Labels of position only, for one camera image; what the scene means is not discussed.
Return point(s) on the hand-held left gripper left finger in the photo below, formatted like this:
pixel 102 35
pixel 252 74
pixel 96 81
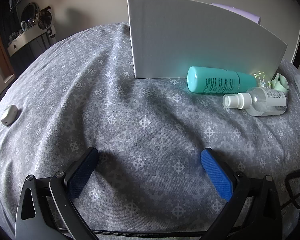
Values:
pixel 81 172

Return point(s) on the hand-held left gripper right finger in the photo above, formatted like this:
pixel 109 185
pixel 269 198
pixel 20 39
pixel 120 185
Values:
pixel 216 175

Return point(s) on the grey patterned bed sheet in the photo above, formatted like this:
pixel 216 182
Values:
pixel 140 117

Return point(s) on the clear spray bottle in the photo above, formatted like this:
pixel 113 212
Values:
pixel 262 101

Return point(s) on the small white earbud case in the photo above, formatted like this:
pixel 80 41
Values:
pixel 8 115

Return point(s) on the teal bottle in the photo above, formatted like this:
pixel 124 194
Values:
pixel 215 81

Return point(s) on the clear glitter ball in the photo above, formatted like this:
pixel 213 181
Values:
pixel 262 78

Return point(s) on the pale green plastic holder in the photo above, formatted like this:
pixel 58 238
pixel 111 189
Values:
pixel 281 82

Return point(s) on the white cardboard box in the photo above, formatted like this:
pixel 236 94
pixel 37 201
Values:
pixel 190 37

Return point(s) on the orange wooden panel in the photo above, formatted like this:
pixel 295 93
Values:
pixel 0 50

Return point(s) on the white door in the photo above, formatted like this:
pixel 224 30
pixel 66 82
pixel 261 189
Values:
pixel 297 42

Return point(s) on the small brown desk fan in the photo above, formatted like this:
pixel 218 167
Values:
pixel 43 18

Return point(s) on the white wall shelf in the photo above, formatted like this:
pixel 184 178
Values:
pixel 22 40

